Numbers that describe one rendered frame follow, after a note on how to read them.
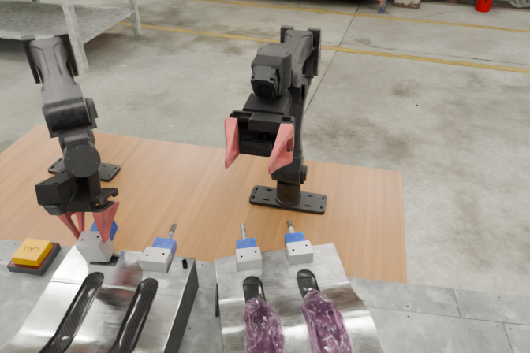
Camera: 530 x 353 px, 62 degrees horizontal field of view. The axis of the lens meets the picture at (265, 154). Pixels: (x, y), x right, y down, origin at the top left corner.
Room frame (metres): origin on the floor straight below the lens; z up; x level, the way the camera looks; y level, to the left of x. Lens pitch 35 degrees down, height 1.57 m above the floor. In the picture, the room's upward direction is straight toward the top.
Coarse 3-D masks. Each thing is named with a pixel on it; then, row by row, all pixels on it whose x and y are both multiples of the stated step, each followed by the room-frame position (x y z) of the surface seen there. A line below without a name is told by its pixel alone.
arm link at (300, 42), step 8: (280, 32) 0.97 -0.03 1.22; (288, 32) 0.94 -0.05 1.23; (296, 32) 0.94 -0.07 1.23; (304, 32) 0.94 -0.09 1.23; (312, 32) 0.95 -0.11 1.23; (320, 32) 0.95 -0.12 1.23; (280, 40) 0.97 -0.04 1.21; (288, 40) 0.90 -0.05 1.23; (296, 40) 0.89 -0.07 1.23; (304, 40) 0.90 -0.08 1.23; (312, 40) 0.94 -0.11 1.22; (320, 40) 0.97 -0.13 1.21; (296, 48) 0.85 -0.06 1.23; (304, 48) 0.88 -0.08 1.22; (320, 48) 0.98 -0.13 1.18; (296, 56) 0.82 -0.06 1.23; (304, 56) 0.89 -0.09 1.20; (320, 56) 1.00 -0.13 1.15; (296, 64) 0.78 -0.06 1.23; (296, 72) 0.74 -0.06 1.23; (296, 80) 0.72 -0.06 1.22
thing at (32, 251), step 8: (24, 240) 0.70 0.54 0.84; (32, 240) 0.70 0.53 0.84; (40, 240) 0.70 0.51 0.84; (48, 240) 0.70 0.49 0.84; (24, 248) 0.67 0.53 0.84; (32, 248) 0.67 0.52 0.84; (40, 248) 0.67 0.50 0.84; (48, 248) 0.68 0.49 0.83; (16, 256) 0.65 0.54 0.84; (24, 256) 0.65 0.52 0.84; (32, 256) 0.65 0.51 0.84; (40, 256) 0.66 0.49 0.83; (24, 264) 0.64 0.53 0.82; (32, 264) 0.64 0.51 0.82
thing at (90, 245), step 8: (112, 224) 0.64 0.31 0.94; (88, 232) 0.61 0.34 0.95; (96, 232) 0.61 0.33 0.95; (112, 232) 0.63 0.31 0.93; (80, 240) 0.59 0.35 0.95; (88, 240) 0.59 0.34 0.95; (96, 240) 0.59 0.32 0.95; (80, 248) 0.58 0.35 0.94; (88, 248) 0.58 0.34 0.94; (96, 248) 0.58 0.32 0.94; (104, 248) 0.59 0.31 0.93; (112, 248) 0.61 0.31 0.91; (88, 256) 0.59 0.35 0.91; (96, 256) 0.58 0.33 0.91; (104, 256) 0.58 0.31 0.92
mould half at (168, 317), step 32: (128, 256) 0.60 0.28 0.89; (64, 288) 0.53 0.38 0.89; (128, 288) 0.53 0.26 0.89; (160, 288) 0.52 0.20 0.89; (192, 288) 0.57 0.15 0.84; (32, 320) 0.46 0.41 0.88; (96, 320) 0.46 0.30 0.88; (160, 320) 0.46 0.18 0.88; (0, 352) 0.39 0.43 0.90; (32, 352) 0.40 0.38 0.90; (64, 352) 0.40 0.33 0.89; (96, 352) 0.40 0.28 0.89; (160, 352) 0.40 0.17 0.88
